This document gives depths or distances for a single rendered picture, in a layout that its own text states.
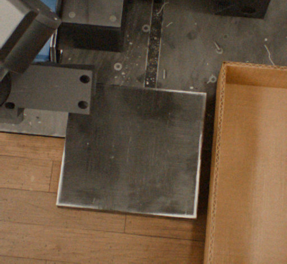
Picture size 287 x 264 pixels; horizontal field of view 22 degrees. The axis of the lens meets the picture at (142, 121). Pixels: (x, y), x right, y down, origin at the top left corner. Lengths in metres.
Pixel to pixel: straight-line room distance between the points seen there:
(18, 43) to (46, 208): 0.32
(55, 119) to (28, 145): 0.05
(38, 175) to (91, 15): 0.21
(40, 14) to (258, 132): 0.39
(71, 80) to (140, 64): 0.26
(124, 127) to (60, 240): 0.16
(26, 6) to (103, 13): 0.28
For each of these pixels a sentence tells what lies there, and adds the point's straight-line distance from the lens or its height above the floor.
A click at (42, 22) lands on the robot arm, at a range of 0.63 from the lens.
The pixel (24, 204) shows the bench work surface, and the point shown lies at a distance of 0.91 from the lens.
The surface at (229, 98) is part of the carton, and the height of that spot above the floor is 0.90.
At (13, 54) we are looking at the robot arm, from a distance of 0.64.
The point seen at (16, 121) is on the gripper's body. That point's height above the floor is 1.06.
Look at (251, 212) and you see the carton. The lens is 0.90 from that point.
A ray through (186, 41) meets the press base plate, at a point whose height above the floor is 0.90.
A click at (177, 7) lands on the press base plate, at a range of 0.98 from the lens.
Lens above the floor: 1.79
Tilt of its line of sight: 74 degrees down
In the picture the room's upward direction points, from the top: 1 degrees counter-clockwise
